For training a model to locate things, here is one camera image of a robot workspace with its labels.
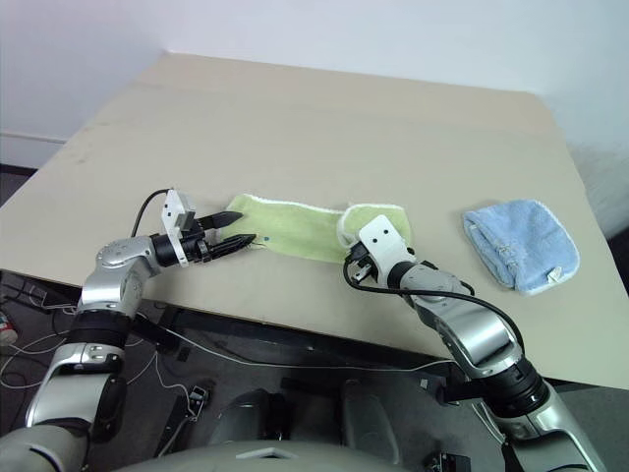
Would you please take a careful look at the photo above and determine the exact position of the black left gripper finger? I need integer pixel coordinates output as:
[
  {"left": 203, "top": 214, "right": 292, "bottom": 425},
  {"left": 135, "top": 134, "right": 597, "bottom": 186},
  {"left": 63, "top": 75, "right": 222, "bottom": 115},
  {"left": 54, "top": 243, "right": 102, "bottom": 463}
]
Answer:
[
  {"left": 199, "top": 211, "right": 244, "bottom": 231},
  {"left": 209, "top": 234, "right": 257, "bottom": 261}
]

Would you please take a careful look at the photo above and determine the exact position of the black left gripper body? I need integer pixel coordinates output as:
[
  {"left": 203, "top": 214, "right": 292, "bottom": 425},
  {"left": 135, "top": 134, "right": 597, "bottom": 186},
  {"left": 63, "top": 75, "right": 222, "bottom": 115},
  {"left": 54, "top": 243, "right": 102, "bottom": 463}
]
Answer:
[{"left": 182, "top": 218, "right": 218, "bottom": 265}]

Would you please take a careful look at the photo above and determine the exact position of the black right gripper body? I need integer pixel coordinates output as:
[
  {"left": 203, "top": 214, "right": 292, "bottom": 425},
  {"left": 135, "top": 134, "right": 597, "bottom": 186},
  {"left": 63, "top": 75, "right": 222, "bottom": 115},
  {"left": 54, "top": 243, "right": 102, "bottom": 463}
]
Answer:
[{"left": 345, "top": 247, "right": 383, "bottom": 287}]

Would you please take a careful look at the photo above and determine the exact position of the green terry towel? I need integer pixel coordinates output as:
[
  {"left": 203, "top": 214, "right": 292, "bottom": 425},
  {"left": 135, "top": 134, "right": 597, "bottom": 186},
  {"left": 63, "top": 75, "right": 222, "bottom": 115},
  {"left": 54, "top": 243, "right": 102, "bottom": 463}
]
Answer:
[{"left": 223, "top": 193, "right": 415, "bottom": 265}]

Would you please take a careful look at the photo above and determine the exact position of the blue terry towel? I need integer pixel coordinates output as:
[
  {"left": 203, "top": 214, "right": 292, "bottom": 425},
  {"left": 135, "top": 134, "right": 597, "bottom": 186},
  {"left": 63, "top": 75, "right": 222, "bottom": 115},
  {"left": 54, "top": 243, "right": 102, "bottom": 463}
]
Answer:
[{"left": 462, "top": 198, "right": 582, "bottom": 298}]

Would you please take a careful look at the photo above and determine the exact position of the dark grey rounded shape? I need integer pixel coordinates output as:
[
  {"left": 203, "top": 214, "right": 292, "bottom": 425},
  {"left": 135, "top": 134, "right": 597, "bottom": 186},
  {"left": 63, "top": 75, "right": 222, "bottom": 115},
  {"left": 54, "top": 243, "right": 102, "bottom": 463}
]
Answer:
[{"left": 209, "top": 387, "right": 297, "bottom": 444}]

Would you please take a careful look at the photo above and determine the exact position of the grey robot torso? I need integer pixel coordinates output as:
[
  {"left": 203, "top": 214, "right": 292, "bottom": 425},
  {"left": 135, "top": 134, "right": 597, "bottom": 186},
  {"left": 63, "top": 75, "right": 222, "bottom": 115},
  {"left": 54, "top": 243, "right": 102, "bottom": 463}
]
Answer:
[{"left": 87, "top": 434, "right": 433, "bottom": 472}]

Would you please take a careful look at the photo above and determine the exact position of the red and white object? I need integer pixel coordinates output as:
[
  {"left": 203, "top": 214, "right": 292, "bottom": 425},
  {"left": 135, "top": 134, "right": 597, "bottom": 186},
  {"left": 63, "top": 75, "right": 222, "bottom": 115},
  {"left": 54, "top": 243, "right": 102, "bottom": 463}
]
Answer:
[{"left": 0, "top": 314, "right": 19, "bottom": 346}]

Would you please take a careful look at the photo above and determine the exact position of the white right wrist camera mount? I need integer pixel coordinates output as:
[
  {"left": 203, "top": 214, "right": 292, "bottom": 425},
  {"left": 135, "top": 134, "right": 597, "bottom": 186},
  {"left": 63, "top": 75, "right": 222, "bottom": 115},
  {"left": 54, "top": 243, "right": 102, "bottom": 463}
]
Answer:
[{"left": 356, "top": 213, "right": 418, "bottom": 285}]

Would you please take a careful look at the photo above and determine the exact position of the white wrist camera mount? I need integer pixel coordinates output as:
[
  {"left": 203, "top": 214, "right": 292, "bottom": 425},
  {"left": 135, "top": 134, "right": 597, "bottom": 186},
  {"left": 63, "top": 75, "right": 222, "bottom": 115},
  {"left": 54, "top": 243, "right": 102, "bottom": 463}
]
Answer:
[
  {"left": 160, "top": 189, "right": 199, "bottom": 269},
  {"left": 356, "top": 213, "right": 418, "bottom": 285}
]

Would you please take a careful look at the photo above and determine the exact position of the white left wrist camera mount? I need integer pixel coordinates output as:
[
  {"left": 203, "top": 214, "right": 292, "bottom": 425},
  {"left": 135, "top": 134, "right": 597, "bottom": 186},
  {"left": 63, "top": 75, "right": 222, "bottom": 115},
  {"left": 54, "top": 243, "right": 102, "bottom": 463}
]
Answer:
[{"left": 160, "top": 189, "right": 199, "bottom": 269}]

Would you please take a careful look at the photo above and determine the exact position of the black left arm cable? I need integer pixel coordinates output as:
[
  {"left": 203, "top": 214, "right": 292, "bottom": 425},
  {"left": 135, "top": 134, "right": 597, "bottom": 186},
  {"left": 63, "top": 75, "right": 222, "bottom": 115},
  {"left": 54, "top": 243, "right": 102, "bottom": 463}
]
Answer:
[{"left": 131, "top": 190, "right": 171, "bottom": 238}]

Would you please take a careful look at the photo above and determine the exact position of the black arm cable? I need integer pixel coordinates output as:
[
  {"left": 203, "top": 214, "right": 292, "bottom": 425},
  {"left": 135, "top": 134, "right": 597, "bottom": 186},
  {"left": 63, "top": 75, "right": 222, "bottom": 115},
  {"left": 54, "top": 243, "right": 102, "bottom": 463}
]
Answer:
[
  {"left": 342, "top": 255, "right": 526, "bottom": 356},
  {"left": 131, "top": 190, "right": 171, "bottom": 238}
]

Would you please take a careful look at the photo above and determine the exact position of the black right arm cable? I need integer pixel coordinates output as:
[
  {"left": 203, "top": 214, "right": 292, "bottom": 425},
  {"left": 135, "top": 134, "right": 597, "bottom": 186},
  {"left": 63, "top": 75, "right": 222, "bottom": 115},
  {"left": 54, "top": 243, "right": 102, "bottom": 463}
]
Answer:
[{"left": 342, "top": 255, "right": 526, "bottom": 356}]

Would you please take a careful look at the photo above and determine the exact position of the black table frame beam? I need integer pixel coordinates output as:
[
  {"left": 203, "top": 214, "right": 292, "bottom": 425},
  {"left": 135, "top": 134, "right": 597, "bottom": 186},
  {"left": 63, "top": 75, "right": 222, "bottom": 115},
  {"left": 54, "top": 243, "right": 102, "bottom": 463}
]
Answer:
[{"left": 131, "top": 303, "right": 446, "bottom": 368}]

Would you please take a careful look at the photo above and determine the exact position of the thin white wire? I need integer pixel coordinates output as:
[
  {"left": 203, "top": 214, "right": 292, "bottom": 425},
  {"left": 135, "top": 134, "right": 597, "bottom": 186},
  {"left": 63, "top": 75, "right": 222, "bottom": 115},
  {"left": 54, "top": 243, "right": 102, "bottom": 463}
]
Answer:
[{"left": 0, "top": 326, "right": 461, "bottom": 392}]

